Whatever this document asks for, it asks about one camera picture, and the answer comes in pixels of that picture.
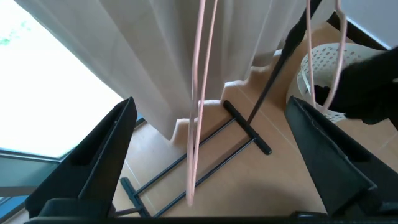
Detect white laundry basket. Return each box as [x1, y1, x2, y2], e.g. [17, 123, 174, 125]
[285, 42, 390, 123]

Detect window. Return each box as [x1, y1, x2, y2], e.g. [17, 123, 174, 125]
[0, 0, 146, 218]

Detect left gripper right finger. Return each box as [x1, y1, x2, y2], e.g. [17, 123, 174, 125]
[284, 95, 398, 218]

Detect black shorts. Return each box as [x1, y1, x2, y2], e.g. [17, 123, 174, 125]
[327, 46, 398, 130]

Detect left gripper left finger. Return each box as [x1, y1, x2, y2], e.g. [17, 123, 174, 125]
[24, 96, 139, 218]

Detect black clothes rack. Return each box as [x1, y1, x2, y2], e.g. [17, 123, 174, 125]
[111, 0, 324, 218]

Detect beige curtain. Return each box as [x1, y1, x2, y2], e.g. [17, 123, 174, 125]
[14, 0, 337, 141]

